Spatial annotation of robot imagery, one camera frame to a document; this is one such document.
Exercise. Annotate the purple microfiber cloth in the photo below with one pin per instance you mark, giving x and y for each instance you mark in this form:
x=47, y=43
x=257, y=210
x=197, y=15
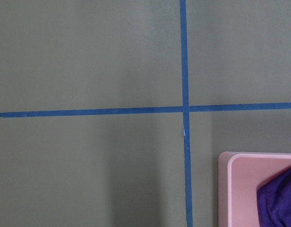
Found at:
x=274, y=201

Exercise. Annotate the pink plastic box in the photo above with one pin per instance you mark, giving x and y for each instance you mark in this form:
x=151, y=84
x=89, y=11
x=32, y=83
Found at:
x=240, y=174

